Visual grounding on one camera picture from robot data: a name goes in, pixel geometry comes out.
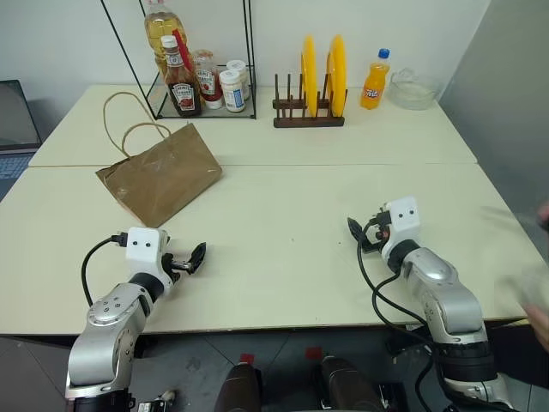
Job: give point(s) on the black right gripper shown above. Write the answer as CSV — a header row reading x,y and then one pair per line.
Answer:
x,y
381,227

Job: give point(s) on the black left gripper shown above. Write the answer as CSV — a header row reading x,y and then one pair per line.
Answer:
x,y
169,264

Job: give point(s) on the brown paper bag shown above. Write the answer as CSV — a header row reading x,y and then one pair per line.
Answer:
x,y
163,180

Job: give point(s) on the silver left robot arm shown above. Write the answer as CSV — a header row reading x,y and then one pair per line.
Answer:
x,y
111,309

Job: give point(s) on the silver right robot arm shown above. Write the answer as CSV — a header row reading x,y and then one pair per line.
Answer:
x,y
450,300

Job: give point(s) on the person bare hand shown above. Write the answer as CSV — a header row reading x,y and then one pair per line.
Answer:
x,y
540,322

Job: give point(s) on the red tape square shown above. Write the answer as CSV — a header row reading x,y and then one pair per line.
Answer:
x,y
313,353
247,359

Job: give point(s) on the dark wooden plate rack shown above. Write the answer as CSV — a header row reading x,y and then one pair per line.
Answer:
x,y
309,122

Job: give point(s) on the dark rounded shape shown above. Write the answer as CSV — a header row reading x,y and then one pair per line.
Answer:
x,y
347,386
238,390

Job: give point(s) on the orange soda bottle blue cap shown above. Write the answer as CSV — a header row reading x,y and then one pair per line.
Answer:
x,y
374,88

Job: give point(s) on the clear glass bowl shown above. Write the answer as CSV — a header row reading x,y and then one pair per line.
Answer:
x,y
412,92

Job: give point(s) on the yellow plate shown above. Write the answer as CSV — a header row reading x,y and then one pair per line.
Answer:
x,y
336,73
309,73

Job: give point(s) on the dark Heinz sauce bottle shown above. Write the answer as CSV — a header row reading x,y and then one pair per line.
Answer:
x,y
184,96

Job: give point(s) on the white labelled jar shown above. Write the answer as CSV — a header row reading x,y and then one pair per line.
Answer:
x,y
231,92
238,66

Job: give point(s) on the red ketchup squeeze bottle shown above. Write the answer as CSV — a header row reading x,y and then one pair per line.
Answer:
x,y
208,83

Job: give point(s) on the large cooking oil bottle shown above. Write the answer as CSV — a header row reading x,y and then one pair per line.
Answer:
x,y
161,38

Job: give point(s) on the grey laptop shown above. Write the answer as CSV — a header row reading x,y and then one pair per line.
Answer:
x,y
17,116

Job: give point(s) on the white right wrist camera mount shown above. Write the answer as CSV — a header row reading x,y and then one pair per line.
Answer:
x,y
405,219

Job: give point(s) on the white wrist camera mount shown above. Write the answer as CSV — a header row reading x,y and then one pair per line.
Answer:
x,y
143,253
405,219

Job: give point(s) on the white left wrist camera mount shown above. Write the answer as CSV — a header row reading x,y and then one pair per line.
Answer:
x,y
143,253

